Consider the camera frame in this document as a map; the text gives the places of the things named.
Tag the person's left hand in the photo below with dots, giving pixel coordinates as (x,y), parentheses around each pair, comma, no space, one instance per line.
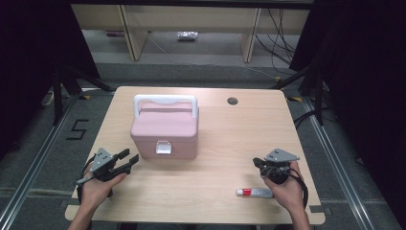
(94,193)

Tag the person's right hand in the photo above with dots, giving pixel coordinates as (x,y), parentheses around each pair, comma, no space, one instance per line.
(288,195)

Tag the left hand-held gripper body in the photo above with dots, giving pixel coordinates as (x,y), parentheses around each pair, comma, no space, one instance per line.
(102,161)

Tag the grey tape piece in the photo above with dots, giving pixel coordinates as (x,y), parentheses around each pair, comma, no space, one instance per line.
(68,202)
(316,209)

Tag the crumpled silver foil object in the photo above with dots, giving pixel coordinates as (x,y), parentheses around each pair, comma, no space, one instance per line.
(187,35)

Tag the black curtain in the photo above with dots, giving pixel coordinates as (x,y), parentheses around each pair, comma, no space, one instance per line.
(367,80)
(28,64)

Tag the red and white ointment tube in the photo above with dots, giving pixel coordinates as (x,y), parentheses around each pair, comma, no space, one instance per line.
(253,192)

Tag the metal floor rail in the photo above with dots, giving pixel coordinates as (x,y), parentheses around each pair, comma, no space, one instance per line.
(35,159)
(335,159)

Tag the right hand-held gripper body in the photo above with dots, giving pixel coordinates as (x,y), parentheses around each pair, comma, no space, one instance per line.
(281,156)

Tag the black metal stand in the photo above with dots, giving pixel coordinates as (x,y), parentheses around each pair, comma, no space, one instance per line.
(318,96)
(57,96)

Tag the pink storage box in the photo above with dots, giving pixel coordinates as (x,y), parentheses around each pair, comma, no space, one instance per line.
(163,127)

